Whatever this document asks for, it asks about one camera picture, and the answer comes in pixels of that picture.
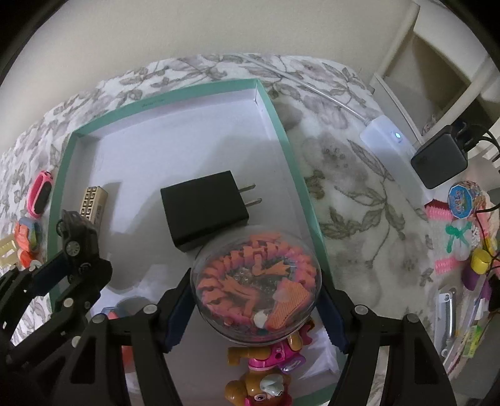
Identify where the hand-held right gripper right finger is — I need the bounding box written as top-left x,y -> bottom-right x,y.
318,279 -> 458,406

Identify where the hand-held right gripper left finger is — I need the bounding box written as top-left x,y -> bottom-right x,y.
57,269 -> 194,406

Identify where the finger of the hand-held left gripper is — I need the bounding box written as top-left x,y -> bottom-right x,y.
23,250 -> 71,293
55,258 -> 114,317

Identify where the red glue stick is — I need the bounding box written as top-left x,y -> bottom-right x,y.
16,251 -> 40,268

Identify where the orange and blue toy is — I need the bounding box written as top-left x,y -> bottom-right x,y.
13,219 -> 42,252

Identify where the cream hair claw clip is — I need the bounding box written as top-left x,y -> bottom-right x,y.
0,238 -> 19,270

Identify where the black toy car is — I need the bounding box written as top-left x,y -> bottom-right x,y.
56,210 -> 99,285

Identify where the pink and purple toy figure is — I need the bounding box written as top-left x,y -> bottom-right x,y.
227,318 -> 315,371

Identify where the gold harmonica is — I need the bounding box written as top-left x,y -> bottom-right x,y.
79,185 -> 109,235

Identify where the pink watch band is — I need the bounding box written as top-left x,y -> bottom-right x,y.
27,171 -> 54,218

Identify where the round clear case of beads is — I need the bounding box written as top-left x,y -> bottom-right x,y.
190,225 -> 323,346

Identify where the brown and pink bear toy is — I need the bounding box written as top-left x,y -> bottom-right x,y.
224,371 -> 293,406

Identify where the black charger plug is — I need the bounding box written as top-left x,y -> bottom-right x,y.
160,171 -> 262,252

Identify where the teal cardboard box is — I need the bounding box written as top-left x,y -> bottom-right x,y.
49,78 -> 340,406

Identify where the silver nail clipper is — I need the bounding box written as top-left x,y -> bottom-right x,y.
437,289 -> 458,356

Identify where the pink crocheted mat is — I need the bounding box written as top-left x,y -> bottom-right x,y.
426,191 -> 500,276

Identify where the clear stationery pouch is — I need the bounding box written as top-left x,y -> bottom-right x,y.
433,283 -> 495,375

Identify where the purple plastic toy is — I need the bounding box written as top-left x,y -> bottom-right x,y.
462,269 -> 493,311

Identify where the green bow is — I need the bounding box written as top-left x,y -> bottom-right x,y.
445,224 -> 471,252

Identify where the yellow plastic cylinder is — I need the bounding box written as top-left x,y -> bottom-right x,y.
470,250 -> 492,276

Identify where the round blue printed tin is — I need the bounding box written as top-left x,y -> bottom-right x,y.
448,180 -> 485,219

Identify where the white power strip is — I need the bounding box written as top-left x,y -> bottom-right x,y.
359,115 -> 434,204

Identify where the black power adapter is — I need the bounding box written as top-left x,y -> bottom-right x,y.
410,125 -> 469,189

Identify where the white shelf unit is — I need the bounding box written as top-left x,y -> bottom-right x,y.
369,0 -> 500,157

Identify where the white cable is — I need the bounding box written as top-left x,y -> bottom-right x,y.
234,55 -> 376,123

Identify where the black cable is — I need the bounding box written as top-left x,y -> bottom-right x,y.
453,121 -> 500,168

